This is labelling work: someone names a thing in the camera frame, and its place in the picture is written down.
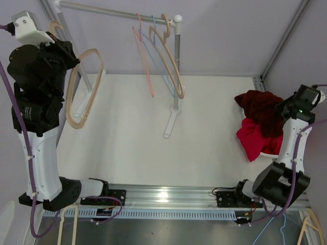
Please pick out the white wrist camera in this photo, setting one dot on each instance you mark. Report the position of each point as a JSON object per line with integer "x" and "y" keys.
{"x": 321, "y": 96}
{"x": 26, "y": 29}

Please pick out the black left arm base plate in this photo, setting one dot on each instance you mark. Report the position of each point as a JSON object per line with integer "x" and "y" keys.
{"x": 109, "y": 198}

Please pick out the white slotted cable duct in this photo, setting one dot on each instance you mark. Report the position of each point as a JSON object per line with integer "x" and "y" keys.
{"x": 173, "y": 214}

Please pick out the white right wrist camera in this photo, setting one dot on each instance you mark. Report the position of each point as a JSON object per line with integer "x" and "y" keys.
{"x": 321, "y": 96}

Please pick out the light blue thin hanger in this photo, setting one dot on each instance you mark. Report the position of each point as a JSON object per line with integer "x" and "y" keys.
{"x": 153, "y": 57}

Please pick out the blue hanger bottom right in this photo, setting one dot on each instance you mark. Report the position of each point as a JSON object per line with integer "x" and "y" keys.
{"x": 277, "y": 230}

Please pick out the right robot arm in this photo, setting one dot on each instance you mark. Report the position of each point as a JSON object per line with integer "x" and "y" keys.
{"x": 284, "y": 180}

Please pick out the dark maroon t shirt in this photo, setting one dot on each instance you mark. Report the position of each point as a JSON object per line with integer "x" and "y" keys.
{"x": 260, "y": 107}

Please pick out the red t shirt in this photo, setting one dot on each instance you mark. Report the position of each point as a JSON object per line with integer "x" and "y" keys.
{"x": 272, "y": 145}

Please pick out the aluminium corner frame post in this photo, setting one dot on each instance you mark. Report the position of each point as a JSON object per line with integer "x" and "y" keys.
{"x": 290, "y": 29}

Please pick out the white perforated plastic basket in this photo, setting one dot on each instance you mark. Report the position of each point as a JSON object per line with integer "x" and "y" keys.
{"x": 262, "y": 154}

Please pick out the pink thin hanger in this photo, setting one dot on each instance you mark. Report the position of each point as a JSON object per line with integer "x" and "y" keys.
{"x": 142, "y": 53}

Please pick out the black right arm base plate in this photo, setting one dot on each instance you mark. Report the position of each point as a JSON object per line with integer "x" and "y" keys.
{"x": 234, "y": 199}

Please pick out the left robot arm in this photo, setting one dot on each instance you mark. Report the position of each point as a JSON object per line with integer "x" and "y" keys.
{"x": 39, "y": 75}

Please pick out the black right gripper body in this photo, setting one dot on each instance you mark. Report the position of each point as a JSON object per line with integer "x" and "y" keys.
{"x": 289, "y": 102}

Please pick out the aluminium frame rail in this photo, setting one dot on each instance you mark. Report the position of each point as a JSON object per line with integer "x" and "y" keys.
{"x": 162, "y": 197}

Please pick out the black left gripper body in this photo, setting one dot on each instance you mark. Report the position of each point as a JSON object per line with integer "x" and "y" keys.
{"x": 57, "y": 56}

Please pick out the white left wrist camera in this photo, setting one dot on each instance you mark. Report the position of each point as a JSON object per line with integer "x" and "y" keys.
{"x": 26, "y": 29}

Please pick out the magenta pink t shirt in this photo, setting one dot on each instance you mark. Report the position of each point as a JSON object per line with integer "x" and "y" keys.
{"x": 252, "y": 140}

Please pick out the silver clothes rack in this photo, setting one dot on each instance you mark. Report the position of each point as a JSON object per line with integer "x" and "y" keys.
{"x": 173, "y": 43}

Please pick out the beige wooden hanger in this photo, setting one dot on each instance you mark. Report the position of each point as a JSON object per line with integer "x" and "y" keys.
{"x": 171, "y": 65}

